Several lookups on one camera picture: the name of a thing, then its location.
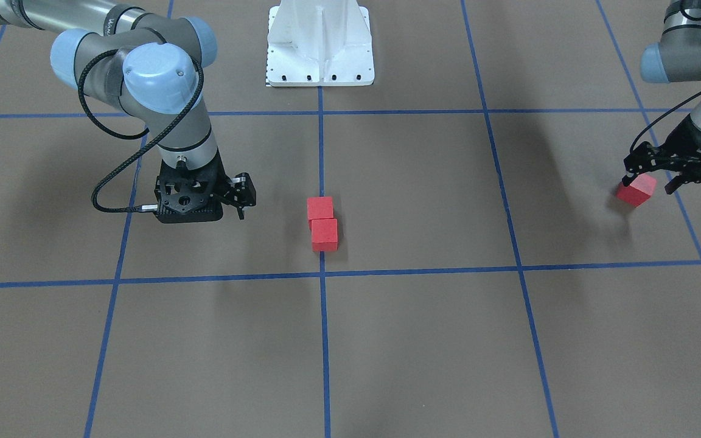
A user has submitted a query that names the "white pedestal column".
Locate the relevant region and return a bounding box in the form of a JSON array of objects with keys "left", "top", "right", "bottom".
[{"left": 265, "top": 1, "right": 375, "bottom": 87}]

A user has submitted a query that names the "red cube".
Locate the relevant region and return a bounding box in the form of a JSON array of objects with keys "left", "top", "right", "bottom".
[
  {"left": 310, "top": 217, "right": 339, "bottom": 252},
  {"left": 307, "top": 196, "right": 335, "bottom": 223},
  {"left": 615, "top": 174, "right": 658, "bottom": 207}
]

